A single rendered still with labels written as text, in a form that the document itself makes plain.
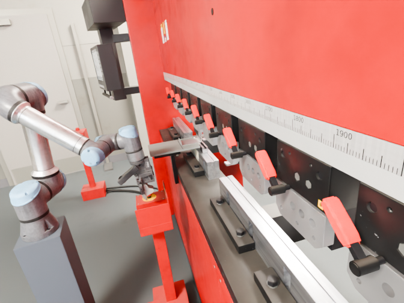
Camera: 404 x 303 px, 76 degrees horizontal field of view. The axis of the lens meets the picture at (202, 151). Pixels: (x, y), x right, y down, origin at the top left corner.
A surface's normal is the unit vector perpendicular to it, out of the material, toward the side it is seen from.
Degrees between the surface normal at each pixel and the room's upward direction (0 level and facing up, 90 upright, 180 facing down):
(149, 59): 90
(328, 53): 90
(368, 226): 90
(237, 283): 0
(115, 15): 90
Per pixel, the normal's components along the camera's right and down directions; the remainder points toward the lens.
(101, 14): 0.48, 0.27
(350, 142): -0.96, 0.19
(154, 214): 0.25, 0.33
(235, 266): -0.11, -0.93
